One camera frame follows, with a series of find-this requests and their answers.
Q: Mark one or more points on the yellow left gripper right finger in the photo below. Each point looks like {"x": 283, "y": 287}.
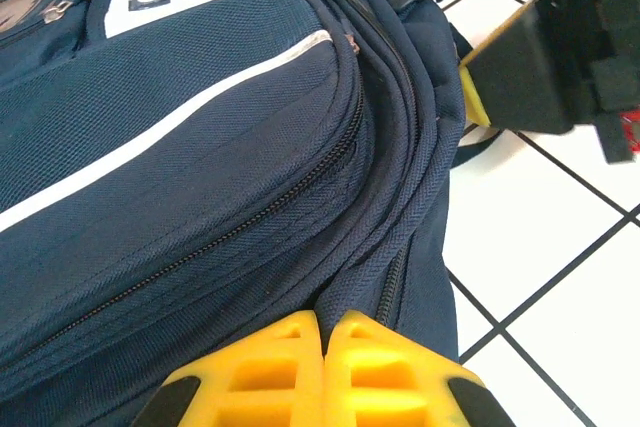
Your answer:
{"x": 400, "y": 382}

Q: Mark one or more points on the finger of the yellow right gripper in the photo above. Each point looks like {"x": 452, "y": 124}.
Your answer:
{"x": 535, "y": 67}

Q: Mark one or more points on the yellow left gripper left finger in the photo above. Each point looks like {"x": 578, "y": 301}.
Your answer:
{"x": 250, "y": 387}

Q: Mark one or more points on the navy blue backpack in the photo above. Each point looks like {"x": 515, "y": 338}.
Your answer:
{"x": 200, "y": 147}

